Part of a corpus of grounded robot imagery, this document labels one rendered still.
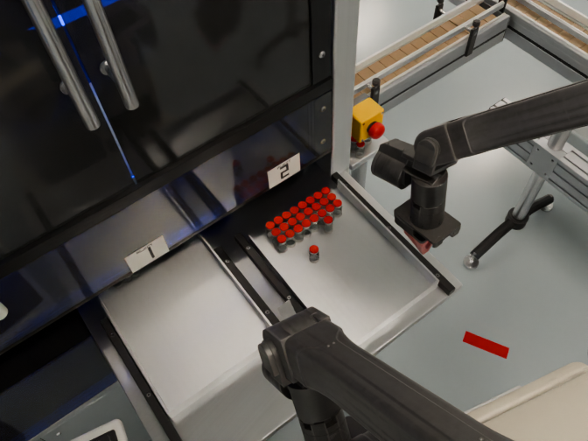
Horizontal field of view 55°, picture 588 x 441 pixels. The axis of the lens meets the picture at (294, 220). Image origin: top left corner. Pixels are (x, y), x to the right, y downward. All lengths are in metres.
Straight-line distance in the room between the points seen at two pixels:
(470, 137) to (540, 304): 1.55
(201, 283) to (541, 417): 0.79
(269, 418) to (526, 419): 0.57
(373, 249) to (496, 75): 1.91
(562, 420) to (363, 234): 0.73
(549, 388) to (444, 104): 2.22
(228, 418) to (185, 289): 0.30
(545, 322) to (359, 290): 1.19
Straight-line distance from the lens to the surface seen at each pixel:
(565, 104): 0.80
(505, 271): 2.37
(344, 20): 1.09
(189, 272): 1.29
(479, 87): 2.98
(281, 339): 0.64
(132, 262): 1.17
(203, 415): 1.17
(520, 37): 1.86
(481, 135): 0.85
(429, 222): 0.97
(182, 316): 1.25
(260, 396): 1.16
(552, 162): 2.03
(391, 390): 0.52
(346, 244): 1.29
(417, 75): 1.61
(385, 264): 1.27
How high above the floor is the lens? 1.99
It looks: 57 degrees down
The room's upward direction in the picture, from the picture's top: 4 degrees counter-clockwise
